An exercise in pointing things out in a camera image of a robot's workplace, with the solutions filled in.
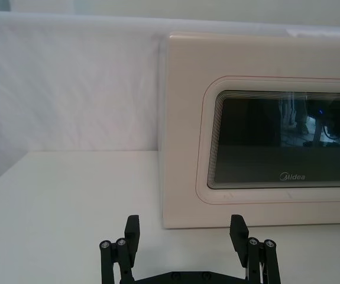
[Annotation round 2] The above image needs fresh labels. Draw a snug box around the cream microwave oven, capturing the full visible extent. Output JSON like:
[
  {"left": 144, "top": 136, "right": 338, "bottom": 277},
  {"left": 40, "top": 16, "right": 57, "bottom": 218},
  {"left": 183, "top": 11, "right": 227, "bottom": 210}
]
[{"left": 157, "top": 31, "right": 340, "bottom": 230}]

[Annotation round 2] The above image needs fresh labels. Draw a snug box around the white curtain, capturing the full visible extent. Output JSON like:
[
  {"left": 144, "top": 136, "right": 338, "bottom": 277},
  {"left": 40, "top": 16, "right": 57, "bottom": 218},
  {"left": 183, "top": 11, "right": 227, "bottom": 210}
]
[{"left": 0, "top": 0, "right": 340, "bottom": 155}]

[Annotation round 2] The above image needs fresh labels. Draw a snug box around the white table cloth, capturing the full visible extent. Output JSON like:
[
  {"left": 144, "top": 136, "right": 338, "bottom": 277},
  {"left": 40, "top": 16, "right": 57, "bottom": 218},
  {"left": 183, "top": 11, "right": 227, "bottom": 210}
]
[{"left": 0, "top": 150, "right": 340, "bottom": 284}]

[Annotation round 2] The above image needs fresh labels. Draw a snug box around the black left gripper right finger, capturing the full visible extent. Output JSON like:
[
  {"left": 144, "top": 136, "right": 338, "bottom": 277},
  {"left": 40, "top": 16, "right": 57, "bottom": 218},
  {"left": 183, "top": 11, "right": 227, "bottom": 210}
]
[{"left": 229, "top": 214, "right": 281, "bottom": 284}]

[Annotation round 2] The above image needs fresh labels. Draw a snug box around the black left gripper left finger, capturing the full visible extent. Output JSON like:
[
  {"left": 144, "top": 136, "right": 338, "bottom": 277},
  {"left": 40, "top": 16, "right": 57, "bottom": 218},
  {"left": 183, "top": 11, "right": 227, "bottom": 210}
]
[{"left": 98, "top": 215, "right": 143, "bottom": 284}]

